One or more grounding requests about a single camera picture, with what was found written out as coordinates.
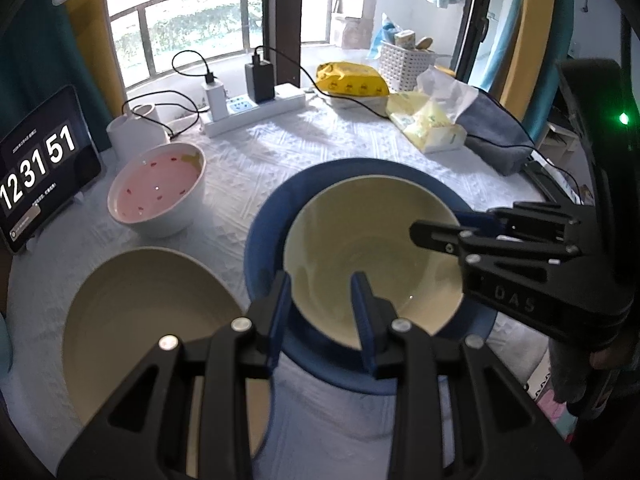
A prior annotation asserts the cream plate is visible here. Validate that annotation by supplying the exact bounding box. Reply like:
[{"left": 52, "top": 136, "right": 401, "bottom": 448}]
[{"left": 62, "top": 246, "right": 273, "bottom": 461}]

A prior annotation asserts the white textured tablecloth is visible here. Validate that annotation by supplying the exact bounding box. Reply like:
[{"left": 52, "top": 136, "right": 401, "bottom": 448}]
[{"left": 0, "top": 92, "right": 556, "bottom": 480}]

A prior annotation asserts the person's right hand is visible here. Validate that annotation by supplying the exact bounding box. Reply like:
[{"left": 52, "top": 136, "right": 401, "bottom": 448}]
[{"left": 590, "top": 347, "right": 626, "bottom": 371}]

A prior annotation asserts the white charger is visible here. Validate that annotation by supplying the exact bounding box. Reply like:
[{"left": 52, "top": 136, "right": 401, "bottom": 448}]
[{"left": 202, "top": 74, "right": 227, "bottom": 121}]

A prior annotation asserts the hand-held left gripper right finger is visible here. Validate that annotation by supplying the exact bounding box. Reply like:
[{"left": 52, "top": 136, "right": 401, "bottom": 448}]
[{"left": 350, "top": 271, "right": 583, "bottom": 480}]

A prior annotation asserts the white woven basket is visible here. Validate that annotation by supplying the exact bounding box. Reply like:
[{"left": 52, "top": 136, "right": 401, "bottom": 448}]
[{"left": 378, "top": 41, "right": 441, "bottom": 92}]

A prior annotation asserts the tablet with clock display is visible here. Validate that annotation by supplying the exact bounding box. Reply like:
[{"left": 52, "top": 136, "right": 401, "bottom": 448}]
[{"left": 0, "top": 85, "right": 103, "bottom": 253}]

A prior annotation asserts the balcony railing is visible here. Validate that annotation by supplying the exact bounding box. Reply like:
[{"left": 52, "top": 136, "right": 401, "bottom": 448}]
[{"left": 105, "top": 0, "right": 351, "bottom": 68}]

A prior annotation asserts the black charger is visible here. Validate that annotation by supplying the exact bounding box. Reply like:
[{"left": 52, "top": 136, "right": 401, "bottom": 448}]
[{"left": 245, "top": 47, "right": 276, "bottom": 103}]

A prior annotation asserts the blue plate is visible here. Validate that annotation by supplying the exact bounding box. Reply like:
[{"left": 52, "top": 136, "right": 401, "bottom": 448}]
[{"left": 244, "top": 158, "right": 498, "bottom": 396}]

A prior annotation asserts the grey fabric pouch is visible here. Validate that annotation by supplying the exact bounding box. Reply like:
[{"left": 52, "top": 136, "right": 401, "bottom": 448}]
[{"left": 457, "top": 89, "right": 536, "bottom": 176}]

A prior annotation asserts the cream bowl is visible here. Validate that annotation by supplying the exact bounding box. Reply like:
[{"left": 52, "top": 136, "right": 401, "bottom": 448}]
[{"left": 282, "top": 175, "right": 466, "bottom": 352}]

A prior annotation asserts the yellow-green tissue pack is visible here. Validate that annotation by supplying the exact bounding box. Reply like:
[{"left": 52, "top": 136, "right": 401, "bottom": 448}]
[{"left": 389, "top": 92, "right": 468, "bottom": 153}]

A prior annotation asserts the yellow curtain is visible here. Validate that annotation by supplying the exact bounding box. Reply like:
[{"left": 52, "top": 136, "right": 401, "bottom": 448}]
[{"left": 62, "top": 0, "right": 126, "bottom": 91}]

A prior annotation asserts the white power strip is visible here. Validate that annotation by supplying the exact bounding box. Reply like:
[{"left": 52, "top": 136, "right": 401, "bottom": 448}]
[{"left": 200, "top": 83, "right": 307, "bottom": 137}]

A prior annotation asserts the yellow packet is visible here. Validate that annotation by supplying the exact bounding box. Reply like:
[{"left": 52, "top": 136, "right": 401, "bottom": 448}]
[{"left": 315, "top": 61, "right": 390, "bottom": 98}]

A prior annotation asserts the white cylindrical appliance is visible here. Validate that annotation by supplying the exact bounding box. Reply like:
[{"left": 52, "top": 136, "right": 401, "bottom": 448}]
[{"left": 107, "top": 103, "right": 171, "bottom": 163}]

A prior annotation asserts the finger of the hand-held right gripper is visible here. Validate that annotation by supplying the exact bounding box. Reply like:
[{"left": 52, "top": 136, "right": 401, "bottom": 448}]
[
  {"left": 452, "top": 201, "right": 583, "bottom": 237},
  {"left": 410, "top": 220, "right": 581, "bottom": 262}
]

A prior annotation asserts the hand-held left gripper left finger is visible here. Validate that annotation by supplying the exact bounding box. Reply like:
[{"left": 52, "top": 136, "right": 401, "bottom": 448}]
[{"left": 57, "top": 270, "right": 292, "bottom": 480}]

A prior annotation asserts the white bowl with pink inside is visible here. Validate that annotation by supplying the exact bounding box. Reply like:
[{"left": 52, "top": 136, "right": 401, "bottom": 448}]
[{"left": 106, "top": 142, "right": 207, "bottom": 239}]

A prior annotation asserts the person's right forearm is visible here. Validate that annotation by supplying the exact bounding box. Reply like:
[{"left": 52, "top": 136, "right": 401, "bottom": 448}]
[{"left": 549, "top": 340, "right": 631, "bottom": 417}]

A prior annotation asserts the black appliance cable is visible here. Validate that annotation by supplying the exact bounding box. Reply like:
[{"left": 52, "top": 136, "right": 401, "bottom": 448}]
[{"left": 122, "top": 91, "right": 201, "bottom": 140}]

